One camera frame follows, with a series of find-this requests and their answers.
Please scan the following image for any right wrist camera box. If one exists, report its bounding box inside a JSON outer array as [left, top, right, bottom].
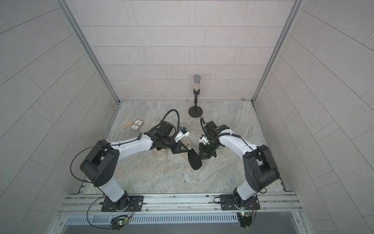
[[199, 135, 209, 145]]

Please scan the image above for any left controller board with cables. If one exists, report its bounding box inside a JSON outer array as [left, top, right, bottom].
[[110, 215, 129, 231]]

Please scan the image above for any cream canvas sneaker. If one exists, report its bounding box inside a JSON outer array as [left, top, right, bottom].
[[180, 138, 204, 173], [153, 148, 168, 161]]

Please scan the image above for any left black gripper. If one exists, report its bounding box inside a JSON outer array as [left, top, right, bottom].
[[162, 136, 191, 155]]

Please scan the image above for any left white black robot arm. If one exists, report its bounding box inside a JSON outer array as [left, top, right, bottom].
[[80, 121, 190, 211]]

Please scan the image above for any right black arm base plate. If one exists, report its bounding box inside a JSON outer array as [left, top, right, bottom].
[[218, 194, 261, 211]]

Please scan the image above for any black insole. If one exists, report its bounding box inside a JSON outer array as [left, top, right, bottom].
[[188, 148, 203, 171]]

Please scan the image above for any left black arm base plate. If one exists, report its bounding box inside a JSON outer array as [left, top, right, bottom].
[[100, 196, 144, 212]]

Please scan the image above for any controller board with cables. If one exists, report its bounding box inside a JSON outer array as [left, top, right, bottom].
[[237, 212, 253, 229], [110, 215, 129, 231]]

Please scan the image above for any small printed card box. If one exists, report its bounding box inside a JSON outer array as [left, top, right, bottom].
[[131, 120, 144, 131]]

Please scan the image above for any white perforated vent strip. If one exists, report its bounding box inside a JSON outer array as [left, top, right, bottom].
[[65, 213, 238, 226]]

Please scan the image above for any right controller board with cables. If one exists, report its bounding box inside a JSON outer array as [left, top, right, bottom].
[[237, 212, 253, 229]]

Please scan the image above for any small wooden block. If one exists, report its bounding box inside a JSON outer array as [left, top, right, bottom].
[[122, 121, 133, 129]]

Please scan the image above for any black microphone stand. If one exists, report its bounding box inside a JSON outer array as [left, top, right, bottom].
[[189, 75, 203, 118]]

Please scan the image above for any aluminium mounting rail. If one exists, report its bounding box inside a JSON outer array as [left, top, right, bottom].
[[57, 192, 302, 215]]

